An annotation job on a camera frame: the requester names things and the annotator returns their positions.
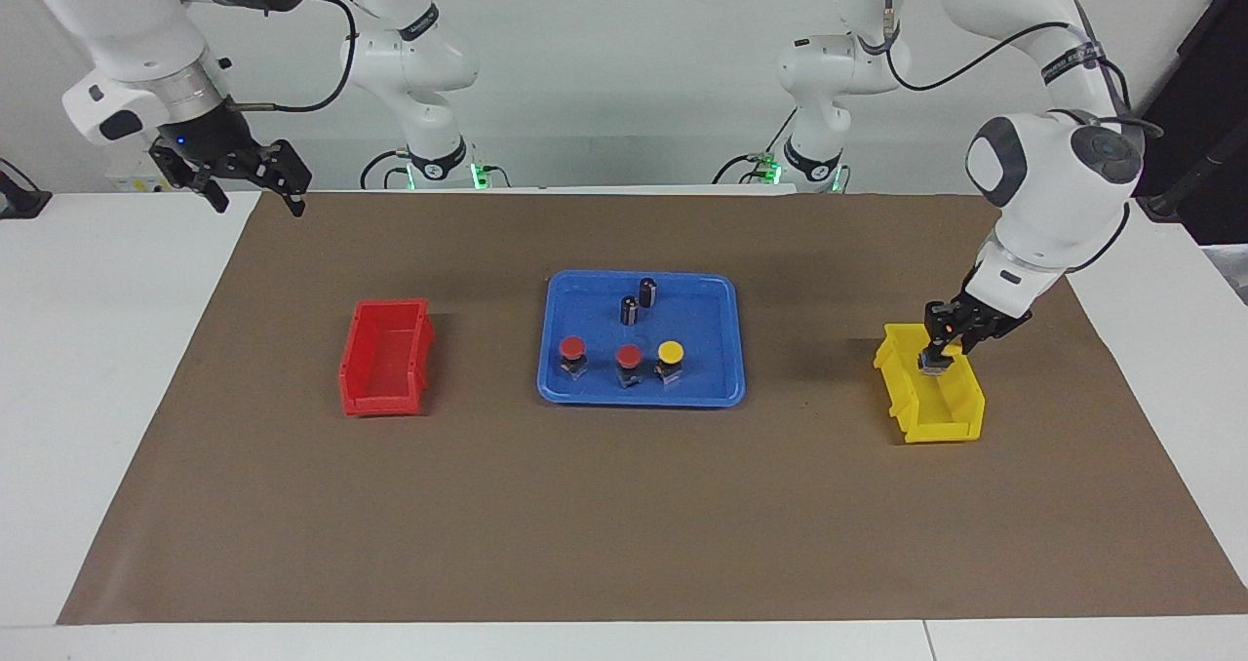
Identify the black cylindrical capacitor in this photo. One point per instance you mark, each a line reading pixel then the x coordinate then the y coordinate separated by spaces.
pixel 630 312
pixel 648 293

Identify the yellow push button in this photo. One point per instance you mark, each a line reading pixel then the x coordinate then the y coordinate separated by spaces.
pixel 934 365
pixel 670 351

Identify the blue plastic tray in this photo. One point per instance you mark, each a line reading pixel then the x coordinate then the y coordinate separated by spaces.
pixel 585 393

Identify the brown paper mat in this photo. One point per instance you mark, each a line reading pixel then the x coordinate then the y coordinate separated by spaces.
pixel 624 505

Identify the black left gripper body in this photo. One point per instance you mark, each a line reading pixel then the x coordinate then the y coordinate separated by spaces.
pixel 994 325

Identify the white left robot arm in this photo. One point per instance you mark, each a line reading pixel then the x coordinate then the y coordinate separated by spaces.
pixel 1063 183

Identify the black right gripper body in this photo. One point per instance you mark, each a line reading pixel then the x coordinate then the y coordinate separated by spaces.
pixel 210 135

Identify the black tripod stand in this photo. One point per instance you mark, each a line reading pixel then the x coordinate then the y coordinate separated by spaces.
pixel 1160 208

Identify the yellow plastic bin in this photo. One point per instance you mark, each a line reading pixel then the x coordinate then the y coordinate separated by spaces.
pixel 941 430

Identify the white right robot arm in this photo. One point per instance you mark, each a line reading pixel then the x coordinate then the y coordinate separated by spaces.
pixel 127 18

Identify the green lit base connector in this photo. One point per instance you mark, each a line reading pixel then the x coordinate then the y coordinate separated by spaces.
pixel 767 166
pixel 478 175

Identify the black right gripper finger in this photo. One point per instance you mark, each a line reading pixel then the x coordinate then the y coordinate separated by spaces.
pixel 288 178
pixel 190 175

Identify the black table clamp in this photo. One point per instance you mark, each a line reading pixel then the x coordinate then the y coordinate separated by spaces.
pixel 19 203

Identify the black backdrop panel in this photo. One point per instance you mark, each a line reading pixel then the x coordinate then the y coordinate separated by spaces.
pixel 1209 76

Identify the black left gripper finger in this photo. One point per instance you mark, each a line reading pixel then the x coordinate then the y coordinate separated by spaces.
pixel 975 341
pixel 938 334

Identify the red push button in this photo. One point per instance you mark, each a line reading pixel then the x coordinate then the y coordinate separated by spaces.
pixel 572 348
pixel 629 354

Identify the grey equipment piece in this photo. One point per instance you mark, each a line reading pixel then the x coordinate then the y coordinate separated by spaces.
pixel 1230 276

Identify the red plastic bin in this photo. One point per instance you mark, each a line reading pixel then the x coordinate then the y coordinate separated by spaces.
pixel 380 406

